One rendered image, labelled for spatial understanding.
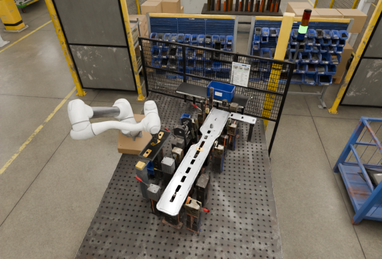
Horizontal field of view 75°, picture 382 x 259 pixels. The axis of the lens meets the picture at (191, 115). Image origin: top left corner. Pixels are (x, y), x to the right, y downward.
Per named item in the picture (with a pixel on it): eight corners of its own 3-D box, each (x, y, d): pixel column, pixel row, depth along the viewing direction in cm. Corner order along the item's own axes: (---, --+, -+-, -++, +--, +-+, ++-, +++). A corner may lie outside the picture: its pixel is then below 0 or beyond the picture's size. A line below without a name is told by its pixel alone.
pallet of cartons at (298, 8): (327, 65, 574) (349, 2, 488) (339, 83, 513) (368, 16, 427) (273, 63, 584) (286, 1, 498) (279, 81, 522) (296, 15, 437)
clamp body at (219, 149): (221, 175, 254) (223, 151, 232) (210, 171, 258) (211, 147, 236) (224, 168, 260) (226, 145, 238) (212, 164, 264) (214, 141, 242)
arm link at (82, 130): (92, 136, 193) (87, 119, 194) (70, 143, 192) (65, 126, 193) (98, 136, 206) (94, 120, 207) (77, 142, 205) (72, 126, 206)
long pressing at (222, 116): (179, 218, 188) (179, 217, 187) (153, 208, 195) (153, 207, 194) (231, 112, 285) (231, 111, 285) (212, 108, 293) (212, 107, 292)
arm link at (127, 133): (128, 138, 267) (120, 140, 245) (123, 122, 268) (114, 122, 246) (142, 133, 265) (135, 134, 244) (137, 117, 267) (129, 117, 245)
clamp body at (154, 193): (160, 218, 219) (156, 195, 196) (149, 214, 222) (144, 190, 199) (165, 209, 225) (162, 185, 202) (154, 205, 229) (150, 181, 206)
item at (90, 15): (145, 96, 485) (128, -18, 358) (143, 100, 474) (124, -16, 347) (80, 92, 500) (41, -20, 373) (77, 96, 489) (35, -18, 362)
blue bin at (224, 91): (230, 101, 295) (231, 92, 286) (206, 95, 305) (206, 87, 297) (234, 94, 306) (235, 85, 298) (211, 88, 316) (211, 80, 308)
